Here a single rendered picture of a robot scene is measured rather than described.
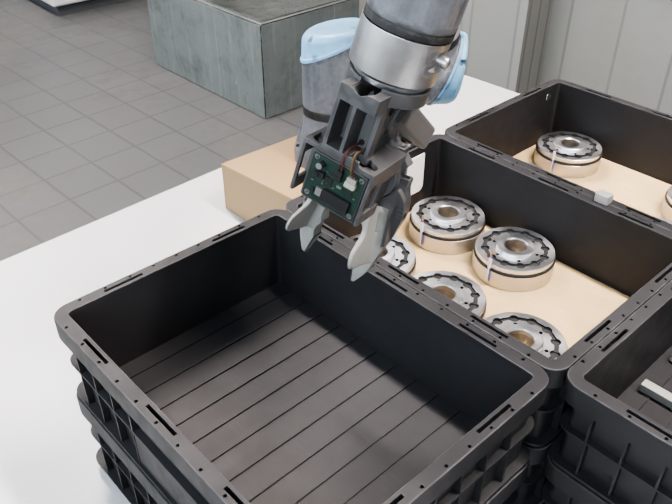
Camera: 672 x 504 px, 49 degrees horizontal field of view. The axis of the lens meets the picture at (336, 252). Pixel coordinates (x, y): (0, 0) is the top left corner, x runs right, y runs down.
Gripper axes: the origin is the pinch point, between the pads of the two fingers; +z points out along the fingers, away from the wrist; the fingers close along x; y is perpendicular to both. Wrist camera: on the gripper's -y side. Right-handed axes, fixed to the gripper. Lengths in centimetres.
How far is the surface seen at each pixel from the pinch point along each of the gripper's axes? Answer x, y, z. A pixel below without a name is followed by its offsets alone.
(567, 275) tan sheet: 20.0, -30.6, 6.4
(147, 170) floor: -136, -140, 118
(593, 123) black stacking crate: 11, -65, -1
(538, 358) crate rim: 21.8, -1.6, -0.6
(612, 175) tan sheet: 18, -60, 3
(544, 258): 16.6, -28.4, 4.7
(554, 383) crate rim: 24.2, -1.3, 0.7
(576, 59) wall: -23, -258, 43
